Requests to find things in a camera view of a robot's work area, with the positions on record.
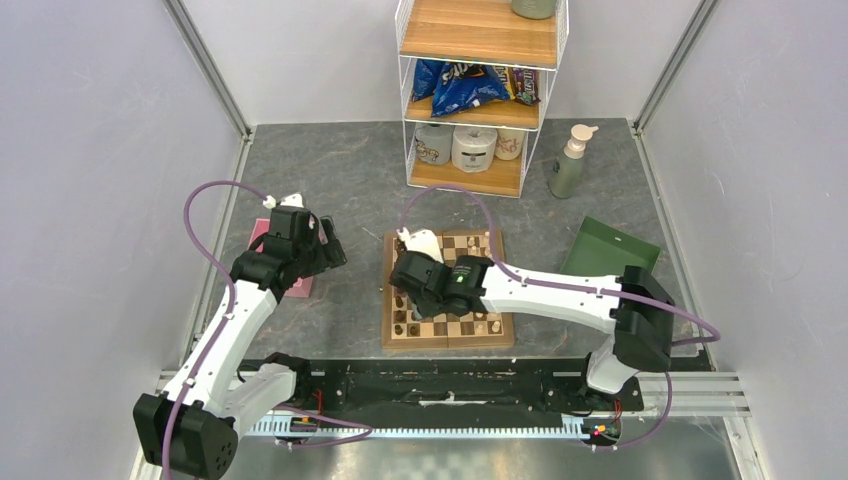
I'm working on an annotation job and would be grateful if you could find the green jar top shelf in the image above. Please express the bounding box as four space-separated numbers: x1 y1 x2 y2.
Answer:
510 0 558 20

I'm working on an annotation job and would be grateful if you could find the pink plastic bin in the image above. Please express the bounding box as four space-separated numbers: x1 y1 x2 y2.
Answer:
248 218 314 298

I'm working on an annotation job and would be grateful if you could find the white cup right shelf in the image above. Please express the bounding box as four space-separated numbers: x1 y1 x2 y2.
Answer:
494 128 526 160

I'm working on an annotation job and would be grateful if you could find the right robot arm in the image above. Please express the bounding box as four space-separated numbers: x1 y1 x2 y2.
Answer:
389 251 675 409

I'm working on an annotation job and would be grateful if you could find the blue chips bag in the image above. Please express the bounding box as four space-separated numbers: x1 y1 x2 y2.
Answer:
411 59 511 118

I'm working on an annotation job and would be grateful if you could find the green plastic bin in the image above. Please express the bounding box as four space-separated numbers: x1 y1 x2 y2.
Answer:
559 216 662 276

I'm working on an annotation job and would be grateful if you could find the green soap pump bottle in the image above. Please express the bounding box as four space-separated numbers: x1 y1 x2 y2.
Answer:
548 124 599 199

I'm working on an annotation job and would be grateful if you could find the purple cable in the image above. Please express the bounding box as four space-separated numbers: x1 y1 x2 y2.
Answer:
396 184 722 453
160 180 374 480

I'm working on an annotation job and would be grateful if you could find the brown candy bag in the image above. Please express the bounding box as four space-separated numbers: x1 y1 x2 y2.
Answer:
506 67 540 106

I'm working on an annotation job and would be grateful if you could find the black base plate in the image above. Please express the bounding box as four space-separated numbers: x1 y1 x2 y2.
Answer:
286 358 645 429

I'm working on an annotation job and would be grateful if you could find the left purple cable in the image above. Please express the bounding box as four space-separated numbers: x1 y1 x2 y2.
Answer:
160 180 374 480

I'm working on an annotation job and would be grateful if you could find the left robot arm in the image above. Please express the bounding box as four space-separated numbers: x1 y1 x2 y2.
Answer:
133 206 347 479

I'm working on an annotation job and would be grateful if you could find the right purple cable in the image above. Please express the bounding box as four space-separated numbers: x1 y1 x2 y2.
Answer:
396 184 722 453

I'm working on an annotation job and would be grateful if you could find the white printed mug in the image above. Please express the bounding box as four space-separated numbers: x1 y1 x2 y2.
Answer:
414 123 454 165

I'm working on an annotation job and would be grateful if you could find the white wire wooden shelf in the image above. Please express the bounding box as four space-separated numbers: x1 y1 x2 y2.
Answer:
394 1 569 197

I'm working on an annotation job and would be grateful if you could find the wooden chess board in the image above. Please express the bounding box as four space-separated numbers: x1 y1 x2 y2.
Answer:
381 229 515 351

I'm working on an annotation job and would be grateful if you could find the white toilet paper roll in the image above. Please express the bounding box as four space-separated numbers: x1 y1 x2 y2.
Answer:
451 126 498 173

